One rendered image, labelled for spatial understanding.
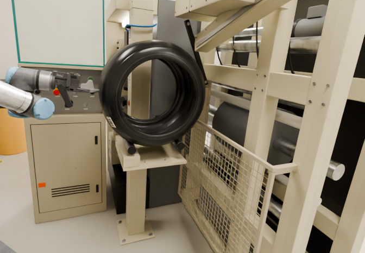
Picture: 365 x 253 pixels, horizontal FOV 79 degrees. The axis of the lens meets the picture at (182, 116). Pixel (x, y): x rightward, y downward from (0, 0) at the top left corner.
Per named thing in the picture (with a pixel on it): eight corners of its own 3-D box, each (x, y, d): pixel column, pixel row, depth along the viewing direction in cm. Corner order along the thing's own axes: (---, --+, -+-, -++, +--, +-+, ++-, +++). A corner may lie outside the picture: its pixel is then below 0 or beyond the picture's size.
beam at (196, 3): (173, 17, 142) (175, -9, 138) (208, 22, 152) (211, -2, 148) (226, -3, 88) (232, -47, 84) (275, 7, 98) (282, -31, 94)
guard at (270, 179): (177, 193, 185) (184, 111, 167) (179, 192, 186) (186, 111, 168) (246, 301, 106) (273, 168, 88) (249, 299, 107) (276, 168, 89)
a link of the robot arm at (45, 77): (38, 91, 99) (42, 88, 108) (50, 93, 101) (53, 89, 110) (39, 71, 97) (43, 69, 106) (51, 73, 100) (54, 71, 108)
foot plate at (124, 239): (115, 221, 190) (115, 219, 189) (146, 215, 200) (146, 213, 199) (120, 246, 166) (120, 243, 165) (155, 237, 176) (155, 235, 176)
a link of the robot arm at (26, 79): (9, 88, 102) (11, 65, 101) (41, 91, 107) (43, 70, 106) (2, 88, 93) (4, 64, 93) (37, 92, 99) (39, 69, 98)
